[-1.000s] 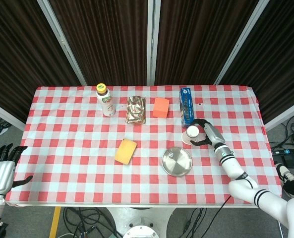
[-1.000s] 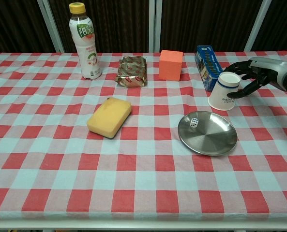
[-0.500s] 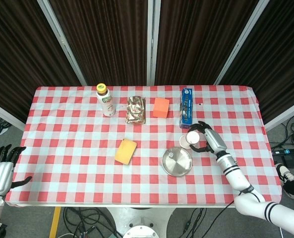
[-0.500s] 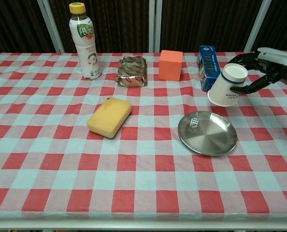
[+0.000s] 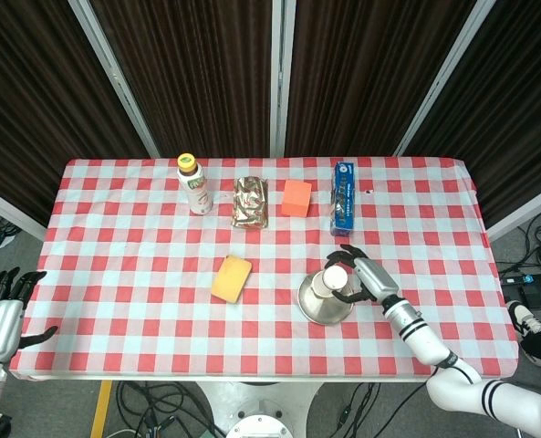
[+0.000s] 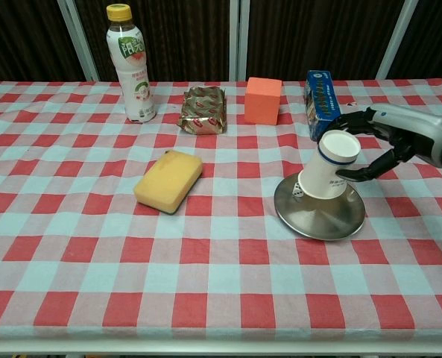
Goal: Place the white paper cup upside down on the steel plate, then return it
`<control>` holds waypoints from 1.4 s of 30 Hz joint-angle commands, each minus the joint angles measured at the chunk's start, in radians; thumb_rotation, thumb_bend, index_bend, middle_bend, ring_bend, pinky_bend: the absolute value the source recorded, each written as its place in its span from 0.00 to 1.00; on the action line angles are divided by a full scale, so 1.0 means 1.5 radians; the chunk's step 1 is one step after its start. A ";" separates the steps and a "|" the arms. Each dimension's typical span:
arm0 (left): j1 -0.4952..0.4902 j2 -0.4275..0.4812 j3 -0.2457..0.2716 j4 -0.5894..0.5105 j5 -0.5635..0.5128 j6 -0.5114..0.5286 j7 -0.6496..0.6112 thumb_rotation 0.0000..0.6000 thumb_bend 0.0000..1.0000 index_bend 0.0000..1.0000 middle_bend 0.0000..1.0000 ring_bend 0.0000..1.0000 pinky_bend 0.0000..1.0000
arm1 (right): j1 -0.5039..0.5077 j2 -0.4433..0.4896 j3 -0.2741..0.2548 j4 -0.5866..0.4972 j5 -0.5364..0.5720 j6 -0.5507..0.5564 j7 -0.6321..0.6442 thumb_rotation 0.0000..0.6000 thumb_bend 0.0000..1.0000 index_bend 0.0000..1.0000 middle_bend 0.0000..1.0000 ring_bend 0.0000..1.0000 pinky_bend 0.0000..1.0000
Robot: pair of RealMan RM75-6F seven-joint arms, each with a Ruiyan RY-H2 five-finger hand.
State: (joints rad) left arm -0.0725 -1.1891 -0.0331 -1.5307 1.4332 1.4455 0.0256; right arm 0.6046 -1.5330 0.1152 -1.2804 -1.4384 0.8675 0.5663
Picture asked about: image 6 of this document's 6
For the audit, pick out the dark brown curtain panel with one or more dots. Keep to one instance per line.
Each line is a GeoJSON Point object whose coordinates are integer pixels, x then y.
{"type": "Point", "coordinates": [437, 37]}
{"type": "Point", "coordinates": [23, 37]}
{"type": "Point", "coordinates": [176, 37]}
{"type": "Point", "coordinates": [317, 33]}

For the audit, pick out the blue rectangular carton box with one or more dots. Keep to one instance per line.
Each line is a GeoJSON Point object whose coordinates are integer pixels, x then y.
{"type": "Point", "coordinates": [323, 100]}

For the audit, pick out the silver metal plate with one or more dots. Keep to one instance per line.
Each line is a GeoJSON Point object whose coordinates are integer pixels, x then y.
{"type": "Point", "coordinates": [317, 220]}

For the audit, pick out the orange foam cube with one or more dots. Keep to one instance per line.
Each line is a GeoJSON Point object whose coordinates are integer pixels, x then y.
{"type": "Point", "coordinates": [261, 102]}

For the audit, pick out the white paper cup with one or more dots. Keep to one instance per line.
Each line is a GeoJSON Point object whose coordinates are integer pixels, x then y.
{"type": "Point", "coordinates": [325, 171]}

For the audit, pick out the gold foil snack packet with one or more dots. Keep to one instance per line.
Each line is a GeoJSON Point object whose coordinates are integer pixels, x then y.
{"type": "Point", "coordinates": [204, 110]}

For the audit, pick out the yellow sponge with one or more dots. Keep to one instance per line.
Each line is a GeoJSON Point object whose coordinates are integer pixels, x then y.
{"type": "Point", "coordinates": [168, 181]}

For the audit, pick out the white partition frame post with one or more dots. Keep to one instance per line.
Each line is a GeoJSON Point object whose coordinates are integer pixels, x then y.
{"type": "Point", "coordinates": [79, 41]}
{"type": "Point", "coordinates": [397, 37]}
{"type": "Point", "coordinates": [239, 41]}

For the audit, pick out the red white checkered tablecloth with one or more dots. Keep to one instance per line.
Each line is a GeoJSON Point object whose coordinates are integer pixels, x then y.
{"type": "Point", "coordinates": [94, 261]}

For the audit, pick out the white bottle with yellow cap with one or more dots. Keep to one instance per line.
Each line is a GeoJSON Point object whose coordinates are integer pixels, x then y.
{"type": "Point", "coordinates": [135, 82]}

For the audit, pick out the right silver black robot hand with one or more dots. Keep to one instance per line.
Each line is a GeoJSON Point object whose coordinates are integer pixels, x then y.
{"type": "Point", "coordinates": [422, 134]}

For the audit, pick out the small white die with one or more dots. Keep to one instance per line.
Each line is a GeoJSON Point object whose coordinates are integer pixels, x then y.
{"type": "Point", "coordinates": [297, 191]}

